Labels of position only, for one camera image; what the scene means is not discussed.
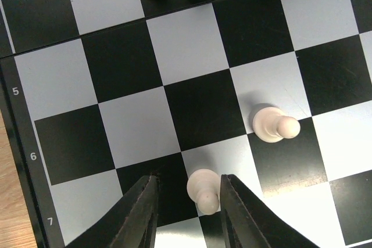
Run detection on white pawn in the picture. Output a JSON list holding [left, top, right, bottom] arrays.
[[187, 168, 221, 215], [252, 107, 301, 143]]

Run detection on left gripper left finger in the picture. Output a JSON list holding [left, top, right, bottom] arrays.
[[67, 175, 159, 247]]

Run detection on black and silver chessboard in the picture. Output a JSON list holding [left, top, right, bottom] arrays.
[[1, 0, 371, 247]]

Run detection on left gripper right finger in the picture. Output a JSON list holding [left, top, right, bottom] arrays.
[[220, 174, 317, 248]]

